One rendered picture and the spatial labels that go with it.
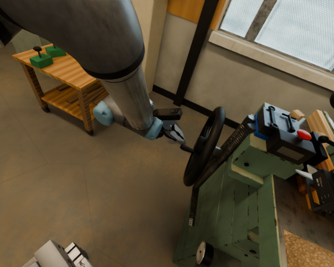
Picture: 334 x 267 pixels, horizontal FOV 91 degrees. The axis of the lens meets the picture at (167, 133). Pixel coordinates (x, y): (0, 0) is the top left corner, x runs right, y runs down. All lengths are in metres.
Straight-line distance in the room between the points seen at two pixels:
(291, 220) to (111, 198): 1.07
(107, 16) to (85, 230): 1.19
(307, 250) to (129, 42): 0.45
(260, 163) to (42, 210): 1.25
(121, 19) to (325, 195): 0.31
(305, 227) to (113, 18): 0.51
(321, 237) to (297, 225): 0.05
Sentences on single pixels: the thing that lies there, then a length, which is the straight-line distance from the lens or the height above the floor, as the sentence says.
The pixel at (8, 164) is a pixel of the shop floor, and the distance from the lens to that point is 1.62.
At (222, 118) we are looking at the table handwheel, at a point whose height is 0.95.
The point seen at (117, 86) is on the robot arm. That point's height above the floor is 1.07.
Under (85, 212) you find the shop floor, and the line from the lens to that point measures 1.29.
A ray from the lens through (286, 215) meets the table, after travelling 0.48.
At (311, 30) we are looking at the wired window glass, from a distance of 1.84.
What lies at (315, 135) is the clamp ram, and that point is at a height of 0.99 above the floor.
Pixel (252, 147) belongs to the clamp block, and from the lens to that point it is 0.45.
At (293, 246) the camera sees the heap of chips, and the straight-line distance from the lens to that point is 0.44.
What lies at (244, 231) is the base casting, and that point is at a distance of 0.55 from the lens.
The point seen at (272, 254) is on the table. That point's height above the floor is 0.88.
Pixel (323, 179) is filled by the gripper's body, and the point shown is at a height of 1.08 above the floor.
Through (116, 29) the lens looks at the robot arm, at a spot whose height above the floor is 1.16.
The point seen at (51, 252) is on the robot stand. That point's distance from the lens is 0.47.
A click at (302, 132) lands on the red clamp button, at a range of 0.47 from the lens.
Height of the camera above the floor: 1.22
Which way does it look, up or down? 47 degrees down
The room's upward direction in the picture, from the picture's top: 18 degrees clockwise
